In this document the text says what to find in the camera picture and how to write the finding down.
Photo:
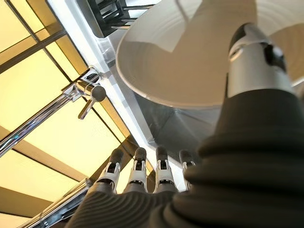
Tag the chrome gooseneck kitchen faucet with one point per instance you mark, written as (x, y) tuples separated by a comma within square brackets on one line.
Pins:
[(92, 89)]

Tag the black dish drying rack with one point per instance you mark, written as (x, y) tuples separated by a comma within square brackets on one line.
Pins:
[(107, 16)]

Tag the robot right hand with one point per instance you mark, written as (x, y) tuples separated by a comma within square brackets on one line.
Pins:
[(237, 166)]

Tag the cream ceramic plate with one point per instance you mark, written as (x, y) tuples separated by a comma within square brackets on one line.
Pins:
[(180, 71)]

